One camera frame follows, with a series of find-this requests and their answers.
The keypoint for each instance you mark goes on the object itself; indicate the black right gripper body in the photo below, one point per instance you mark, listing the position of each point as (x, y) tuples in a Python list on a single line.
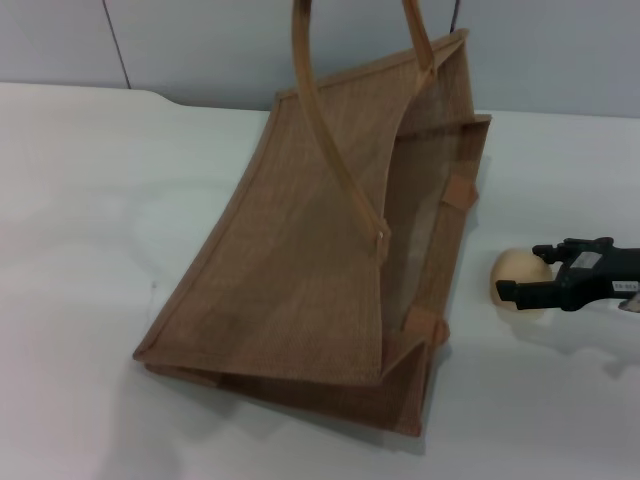
[(595, 275)]

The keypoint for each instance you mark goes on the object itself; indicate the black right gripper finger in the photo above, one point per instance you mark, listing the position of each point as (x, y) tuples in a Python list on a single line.
[(550, 252), (535, 294)]

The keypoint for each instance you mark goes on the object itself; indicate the round egg yolk pastry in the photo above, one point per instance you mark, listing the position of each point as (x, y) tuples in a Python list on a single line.
[(517, 267)]

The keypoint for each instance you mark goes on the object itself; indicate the brown jute handbag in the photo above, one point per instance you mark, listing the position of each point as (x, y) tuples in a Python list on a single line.
[(300, 250)]

